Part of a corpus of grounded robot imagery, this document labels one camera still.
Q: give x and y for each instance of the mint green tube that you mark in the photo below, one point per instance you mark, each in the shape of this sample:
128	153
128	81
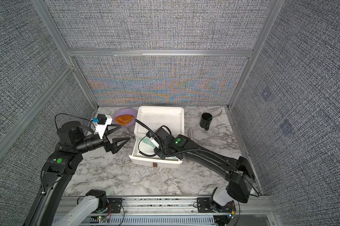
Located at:
145	140

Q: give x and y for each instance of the black cup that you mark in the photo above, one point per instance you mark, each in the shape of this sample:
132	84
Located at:
205	121

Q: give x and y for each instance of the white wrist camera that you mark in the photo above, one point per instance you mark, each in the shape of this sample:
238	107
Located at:
153	143
101	123

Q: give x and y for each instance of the white three-drawer storage unit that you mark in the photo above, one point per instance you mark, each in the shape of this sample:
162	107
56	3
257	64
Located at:
156	116

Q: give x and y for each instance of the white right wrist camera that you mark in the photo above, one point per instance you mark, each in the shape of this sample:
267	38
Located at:
153	143

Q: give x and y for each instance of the purple plastic plate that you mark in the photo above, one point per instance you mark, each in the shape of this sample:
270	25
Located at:
126	111

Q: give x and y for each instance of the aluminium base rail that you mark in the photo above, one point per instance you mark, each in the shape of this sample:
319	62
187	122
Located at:
191	210

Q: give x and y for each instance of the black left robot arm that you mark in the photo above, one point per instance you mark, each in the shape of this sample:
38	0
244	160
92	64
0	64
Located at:
58	170

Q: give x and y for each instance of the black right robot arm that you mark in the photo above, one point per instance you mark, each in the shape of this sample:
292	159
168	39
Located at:
237	172

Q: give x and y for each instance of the glittery silver microphone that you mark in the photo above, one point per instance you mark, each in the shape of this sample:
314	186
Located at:
191	133

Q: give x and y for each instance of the orange pastry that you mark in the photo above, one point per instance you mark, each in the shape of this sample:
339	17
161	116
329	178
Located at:
124	120

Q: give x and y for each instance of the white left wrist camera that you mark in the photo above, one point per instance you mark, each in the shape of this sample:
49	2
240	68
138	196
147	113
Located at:
101	123

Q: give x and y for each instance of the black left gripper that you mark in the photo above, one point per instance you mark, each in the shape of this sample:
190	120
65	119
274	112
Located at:
107	142

